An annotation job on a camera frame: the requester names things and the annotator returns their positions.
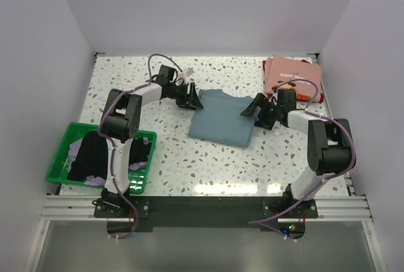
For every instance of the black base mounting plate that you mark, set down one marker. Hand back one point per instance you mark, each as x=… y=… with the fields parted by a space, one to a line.
x=186 y=211

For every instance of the blue t-shirt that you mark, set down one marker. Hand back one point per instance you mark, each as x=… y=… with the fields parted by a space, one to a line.
x=220 y=120

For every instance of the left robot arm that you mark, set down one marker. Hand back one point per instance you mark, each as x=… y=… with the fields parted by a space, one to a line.
x=120 y=123

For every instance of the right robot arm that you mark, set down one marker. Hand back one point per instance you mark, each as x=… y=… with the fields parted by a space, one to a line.
x=330 y=147

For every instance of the red folded t-shirt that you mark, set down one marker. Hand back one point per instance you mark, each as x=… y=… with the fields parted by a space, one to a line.
x=312 y=98

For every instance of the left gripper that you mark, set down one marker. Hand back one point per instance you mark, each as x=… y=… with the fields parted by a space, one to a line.
x=194 y=100

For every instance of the green plastic basket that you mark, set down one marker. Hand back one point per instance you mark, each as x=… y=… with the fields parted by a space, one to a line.
x=58 y=170

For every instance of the aluminium frame rail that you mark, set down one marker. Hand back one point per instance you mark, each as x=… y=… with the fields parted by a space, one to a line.
x=329 y=209

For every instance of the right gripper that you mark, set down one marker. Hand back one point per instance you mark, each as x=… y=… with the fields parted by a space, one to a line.
x=263 y=102

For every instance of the black garment in basket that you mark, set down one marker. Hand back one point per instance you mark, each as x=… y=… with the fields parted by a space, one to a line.
x=94 y=155

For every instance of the lavender garment in basket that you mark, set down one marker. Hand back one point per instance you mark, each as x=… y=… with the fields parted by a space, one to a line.
x=94 y=180

